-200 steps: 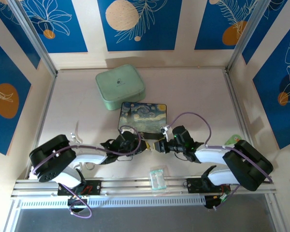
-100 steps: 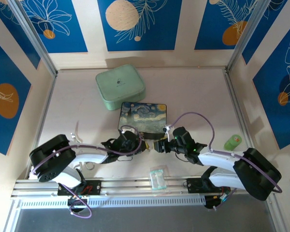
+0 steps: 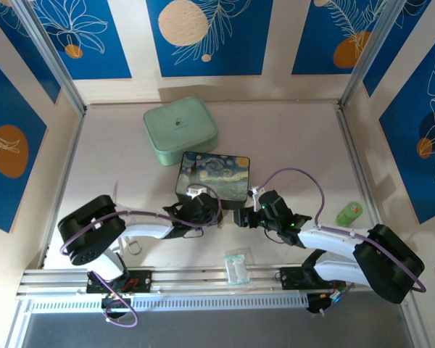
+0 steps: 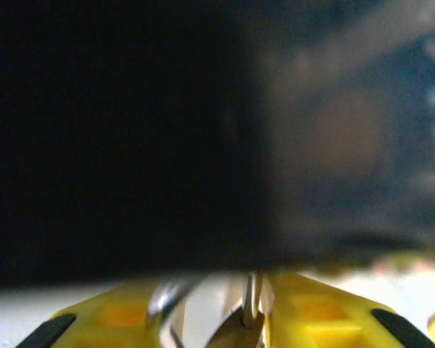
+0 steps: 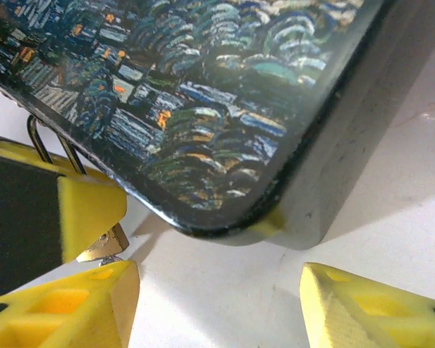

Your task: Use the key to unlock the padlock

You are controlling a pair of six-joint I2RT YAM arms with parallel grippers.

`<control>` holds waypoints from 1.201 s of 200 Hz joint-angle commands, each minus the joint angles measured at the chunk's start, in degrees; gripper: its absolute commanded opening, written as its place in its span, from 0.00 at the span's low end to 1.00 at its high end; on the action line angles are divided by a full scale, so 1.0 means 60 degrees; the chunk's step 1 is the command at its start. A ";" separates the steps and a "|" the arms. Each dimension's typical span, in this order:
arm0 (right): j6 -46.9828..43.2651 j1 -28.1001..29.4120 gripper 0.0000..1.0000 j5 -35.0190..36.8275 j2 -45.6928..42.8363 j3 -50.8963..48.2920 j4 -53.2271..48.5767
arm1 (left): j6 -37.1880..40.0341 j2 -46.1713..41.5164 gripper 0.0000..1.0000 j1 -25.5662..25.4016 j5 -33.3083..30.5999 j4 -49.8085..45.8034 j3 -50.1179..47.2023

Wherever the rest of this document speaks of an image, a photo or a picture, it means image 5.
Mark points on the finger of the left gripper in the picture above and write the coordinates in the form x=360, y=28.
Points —
x=21, y=152
x=21, y=217

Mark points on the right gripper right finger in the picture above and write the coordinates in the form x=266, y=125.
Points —
x=377, y=315

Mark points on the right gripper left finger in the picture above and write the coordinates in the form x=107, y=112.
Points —
x=58, y=311

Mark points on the starry night tin box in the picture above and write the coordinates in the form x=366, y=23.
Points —
x=203, y=108

